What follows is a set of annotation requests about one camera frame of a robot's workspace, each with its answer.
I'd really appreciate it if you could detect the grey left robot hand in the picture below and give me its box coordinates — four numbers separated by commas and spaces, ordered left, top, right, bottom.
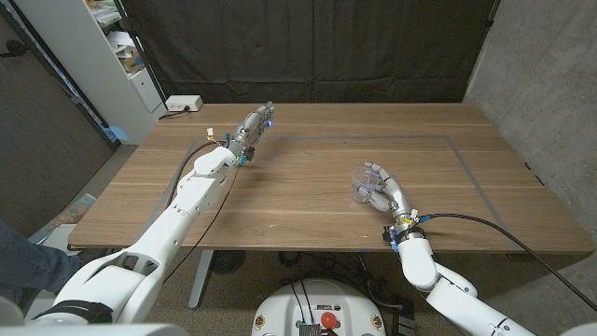
227, 100, 276, 164

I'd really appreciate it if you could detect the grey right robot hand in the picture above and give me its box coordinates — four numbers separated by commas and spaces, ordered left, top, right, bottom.
352, 161, 421, 234

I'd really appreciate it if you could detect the clear plastic measuring cup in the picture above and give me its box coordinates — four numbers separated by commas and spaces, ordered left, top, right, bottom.
351, 166, 382, 205

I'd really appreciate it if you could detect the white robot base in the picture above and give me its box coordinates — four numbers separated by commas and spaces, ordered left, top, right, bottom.
250, 278, 387, 336

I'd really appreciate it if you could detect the white power strip box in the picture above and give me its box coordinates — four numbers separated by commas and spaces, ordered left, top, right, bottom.
164, 94, 204, 113

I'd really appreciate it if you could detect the black fabric mat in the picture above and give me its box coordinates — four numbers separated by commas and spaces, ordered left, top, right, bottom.
119, 0, 501, 105

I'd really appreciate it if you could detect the black power adapter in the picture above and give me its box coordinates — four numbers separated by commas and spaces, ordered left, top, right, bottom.
391, 302, 417, 336

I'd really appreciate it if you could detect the black backdrop stand pole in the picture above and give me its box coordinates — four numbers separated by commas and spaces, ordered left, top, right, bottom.
113, 0, 168, 109

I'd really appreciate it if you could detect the round black floor fan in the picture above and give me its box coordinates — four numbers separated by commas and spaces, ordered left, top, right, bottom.
209, 250, 247, 275

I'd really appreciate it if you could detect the cardboard box on shelf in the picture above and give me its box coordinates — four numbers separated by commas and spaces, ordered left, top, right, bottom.
118, 46, 146, 74

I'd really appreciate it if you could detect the grey table leg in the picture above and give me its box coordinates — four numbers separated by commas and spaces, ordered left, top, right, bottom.
187, 249, 215, 310

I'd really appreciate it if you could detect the white paper pile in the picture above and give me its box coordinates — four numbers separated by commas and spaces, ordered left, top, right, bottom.
105, 30, 136, 50

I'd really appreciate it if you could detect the white shelf cabinet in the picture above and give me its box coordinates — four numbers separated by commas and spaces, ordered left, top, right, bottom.
13, 0, 168, 146

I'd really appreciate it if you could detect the colourful picture book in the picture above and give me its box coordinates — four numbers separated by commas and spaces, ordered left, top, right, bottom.
46, 193, 97, 232

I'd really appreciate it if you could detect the person's dark shoe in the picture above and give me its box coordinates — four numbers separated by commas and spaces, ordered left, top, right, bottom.
69, 248, 107, 270

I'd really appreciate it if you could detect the person's leg in jeans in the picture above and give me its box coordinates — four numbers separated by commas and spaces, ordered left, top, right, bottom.
0, 218, 80, 307

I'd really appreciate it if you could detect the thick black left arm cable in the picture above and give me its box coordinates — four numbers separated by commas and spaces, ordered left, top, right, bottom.
165, 139, 223, 209

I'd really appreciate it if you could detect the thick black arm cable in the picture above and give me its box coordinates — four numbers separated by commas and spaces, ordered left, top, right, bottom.
165, 139, 223, 209
419, 213, 597, 313

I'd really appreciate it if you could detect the black floor cable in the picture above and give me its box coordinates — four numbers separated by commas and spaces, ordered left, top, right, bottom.
278, 250, 407, 312

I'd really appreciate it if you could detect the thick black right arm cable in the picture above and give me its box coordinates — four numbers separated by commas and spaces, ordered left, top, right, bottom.
419, 213, 597, 313

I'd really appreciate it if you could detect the black door handle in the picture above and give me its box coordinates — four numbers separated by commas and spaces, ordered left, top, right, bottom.
0, 39, 29, 60

